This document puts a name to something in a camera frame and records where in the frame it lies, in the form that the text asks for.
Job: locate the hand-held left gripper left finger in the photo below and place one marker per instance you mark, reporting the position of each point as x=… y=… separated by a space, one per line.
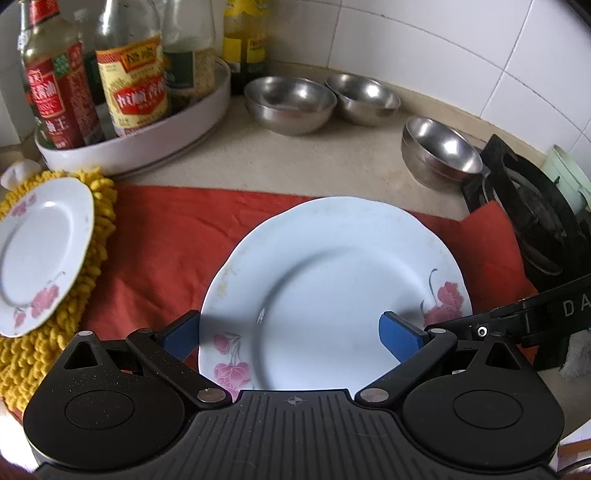
x=178 y=339

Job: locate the yellow chenille hand towel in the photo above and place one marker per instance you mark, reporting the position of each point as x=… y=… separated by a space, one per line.
x=27 y=360

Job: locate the pale green container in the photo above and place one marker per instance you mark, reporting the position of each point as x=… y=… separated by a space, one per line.
x=568 y=180

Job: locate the red cloth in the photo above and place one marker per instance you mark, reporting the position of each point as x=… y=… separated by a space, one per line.
x=161 y=254

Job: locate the red label sauce bottle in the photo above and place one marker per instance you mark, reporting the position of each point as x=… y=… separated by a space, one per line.
x=51 y=92

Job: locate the stainless steel bowl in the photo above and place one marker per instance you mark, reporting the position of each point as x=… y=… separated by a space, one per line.
x=291 y=104
x=438 y=147
x=364 y=99

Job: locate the yellow label oil bottle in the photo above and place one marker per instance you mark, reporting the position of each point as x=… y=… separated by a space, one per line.
x=244 y=46

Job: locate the yellow label sauce bottle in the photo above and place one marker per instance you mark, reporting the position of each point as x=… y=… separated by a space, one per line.
x=134 y=92

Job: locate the clear bottle green label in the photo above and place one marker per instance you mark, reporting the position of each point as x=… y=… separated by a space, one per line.
x=189 y=64

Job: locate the small white floral plate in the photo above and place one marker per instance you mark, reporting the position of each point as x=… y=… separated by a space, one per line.
x=37 y=240

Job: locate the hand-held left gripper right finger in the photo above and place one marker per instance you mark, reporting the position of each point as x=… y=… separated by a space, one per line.
x=397 y=337

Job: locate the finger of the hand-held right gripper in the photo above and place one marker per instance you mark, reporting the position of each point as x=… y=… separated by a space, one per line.
x=480 y=323

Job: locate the dark glass bottle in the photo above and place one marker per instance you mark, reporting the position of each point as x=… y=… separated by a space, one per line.
x=92 y=87

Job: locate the white cloth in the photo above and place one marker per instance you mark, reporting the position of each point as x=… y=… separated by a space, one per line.
x=577 y=360

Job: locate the large white floral plate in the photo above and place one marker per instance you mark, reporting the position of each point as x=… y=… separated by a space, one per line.
x=323 y=277

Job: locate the white round tray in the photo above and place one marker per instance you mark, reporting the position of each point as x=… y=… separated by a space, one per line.
x=138 y=147

